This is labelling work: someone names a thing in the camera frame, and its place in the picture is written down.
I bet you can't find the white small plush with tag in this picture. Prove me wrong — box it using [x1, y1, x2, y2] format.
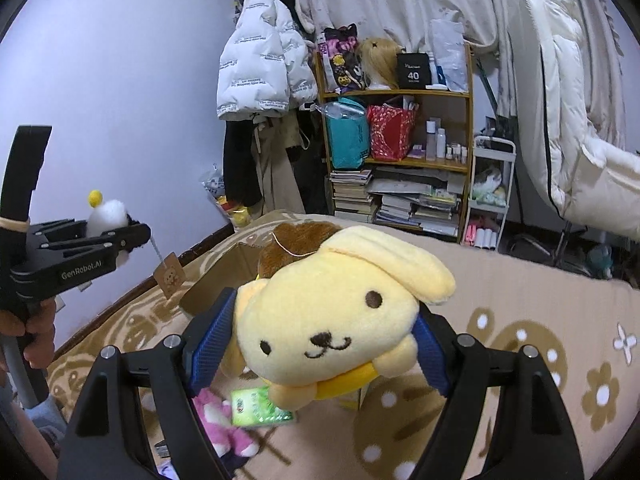
[86, 190, 186, 299]

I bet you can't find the yellow dog plush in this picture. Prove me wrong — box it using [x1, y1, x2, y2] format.
[221, 226, 456, 411]

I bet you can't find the purple haired doll plush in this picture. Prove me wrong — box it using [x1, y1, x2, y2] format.
[157, 453, 238, 479]

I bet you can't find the person's left hand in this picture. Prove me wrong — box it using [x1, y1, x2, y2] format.
[0, 298, 56, 370]

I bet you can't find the pink bunny plush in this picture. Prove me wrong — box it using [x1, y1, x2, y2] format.
[192, 388, 259, 458]

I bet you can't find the green tissue pack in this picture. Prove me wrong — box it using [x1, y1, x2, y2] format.
[230, 387, 297, 428]

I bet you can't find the cardboard box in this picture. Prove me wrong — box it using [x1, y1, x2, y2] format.
[179, 243, 262, 318]

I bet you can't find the plastic bag of toys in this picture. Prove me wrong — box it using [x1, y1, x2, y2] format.
[200, 164, 264, 230]

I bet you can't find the beige floral blanket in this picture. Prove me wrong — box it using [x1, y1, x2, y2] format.
[49, 212, 639, 479]

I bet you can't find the stack of books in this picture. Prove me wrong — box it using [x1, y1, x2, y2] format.
[329, 169, 378, 223]

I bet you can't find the white utility cart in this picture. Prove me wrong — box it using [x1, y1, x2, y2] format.
[462, 134, 516, 252]

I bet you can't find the wooden bookshelf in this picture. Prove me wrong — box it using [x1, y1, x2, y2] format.
[313, 44, 475, 241]

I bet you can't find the red patterned bag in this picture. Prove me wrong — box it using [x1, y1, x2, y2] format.
[367, 104, 418, 162]

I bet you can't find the teal bag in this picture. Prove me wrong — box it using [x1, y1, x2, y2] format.
[319, 98, 370, 170]

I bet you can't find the cream puffer coat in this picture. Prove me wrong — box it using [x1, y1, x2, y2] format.
[509, 0, 639, 240]

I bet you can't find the white puffer jacket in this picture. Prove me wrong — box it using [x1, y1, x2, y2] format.
[217, 0, 318, 122]

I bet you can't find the black box number 40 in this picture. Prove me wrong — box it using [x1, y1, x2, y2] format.
[396, 52, 432, 90]

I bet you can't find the blonde wig head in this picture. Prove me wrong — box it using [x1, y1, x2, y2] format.
[358, 38, 402, 90]

